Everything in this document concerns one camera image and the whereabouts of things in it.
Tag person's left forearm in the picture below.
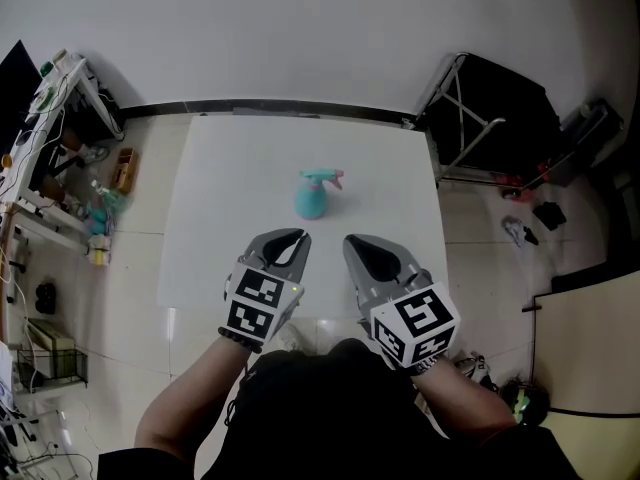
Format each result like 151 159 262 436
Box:
133 337 251 462

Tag small wooden box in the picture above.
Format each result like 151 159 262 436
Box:
109 147 140 196

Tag beige partition panel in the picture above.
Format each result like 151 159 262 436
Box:
522 270 640 480

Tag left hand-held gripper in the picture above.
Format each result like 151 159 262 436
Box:
223 227 312 347

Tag person's white shoe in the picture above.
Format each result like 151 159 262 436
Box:
277 322 307 352

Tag white table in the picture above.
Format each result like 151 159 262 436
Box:
155 115 450 322

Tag person's right forearm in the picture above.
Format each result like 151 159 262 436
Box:
414 355 517 442

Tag white rag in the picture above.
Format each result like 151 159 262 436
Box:
501 215 540 248

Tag silver wristwatch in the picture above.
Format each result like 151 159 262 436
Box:
408 355 449 377

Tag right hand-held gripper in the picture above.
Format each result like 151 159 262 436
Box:
342 233 462 371

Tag olive beige box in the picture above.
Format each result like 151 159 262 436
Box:
27 317 77 355

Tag black fabric folding cart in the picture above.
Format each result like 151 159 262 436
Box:
414 51 564 190

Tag black monitor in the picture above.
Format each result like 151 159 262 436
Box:
0 39 44 157

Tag dark beaded bracelet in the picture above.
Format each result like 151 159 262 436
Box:
217 326 264 355

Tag teal spray bottle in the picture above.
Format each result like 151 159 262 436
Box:
293 180 329 221

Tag dark grey suitcase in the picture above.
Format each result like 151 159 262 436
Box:
549 98 626 189

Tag white devices with black cables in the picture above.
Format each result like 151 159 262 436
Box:
452 352 501 392

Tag pair of black shoes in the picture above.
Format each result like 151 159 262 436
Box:
33 281 59 316

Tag black wire basket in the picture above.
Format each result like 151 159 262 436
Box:
14 317 91 395

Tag pink spray nozzle head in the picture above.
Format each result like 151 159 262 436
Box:
298 168 346 192

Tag black green helmet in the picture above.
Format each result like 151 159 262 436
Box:
499 380 552 427

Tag person's black clothing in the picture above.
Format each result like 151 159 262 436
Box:
97 337 584 480

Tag red plastic bag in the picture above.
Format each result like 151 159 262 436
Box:
494 160 551 205

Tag white office desk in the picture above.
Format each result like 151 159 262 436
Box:
0 50 126 257

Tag black cloth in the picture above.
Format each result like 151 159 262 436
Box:
532 201 568 232

